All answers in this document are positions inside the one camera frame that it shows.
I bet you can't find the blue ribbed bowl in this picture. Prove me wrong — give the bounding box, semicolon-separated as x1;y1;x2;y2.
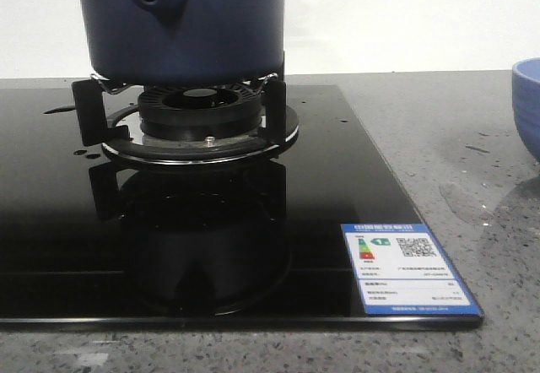
511;57;539;161

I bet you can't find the dark blue cooking pot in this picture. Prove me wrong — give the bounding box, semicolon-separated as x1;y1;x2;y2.
81;0;284;85

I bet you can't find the black pot support grate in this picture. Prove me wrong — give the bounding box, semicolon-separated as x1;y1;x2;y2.
72;62;287;146

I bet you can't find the round chrome burner tray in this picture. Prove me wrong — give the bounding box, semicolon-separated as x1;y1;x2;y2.
101;106;300;167

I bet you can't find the blue white energy label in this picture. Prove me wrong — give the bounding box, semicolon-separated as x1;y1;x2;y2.
341;224;481;316

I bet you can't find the black glass gas cooktop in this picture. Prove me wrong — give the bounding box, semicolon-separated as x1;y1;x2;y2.
1;85;483;331

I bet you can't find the black gas burner head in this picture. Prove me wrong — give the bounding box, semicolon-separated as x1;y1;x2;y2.
138;84;262;141

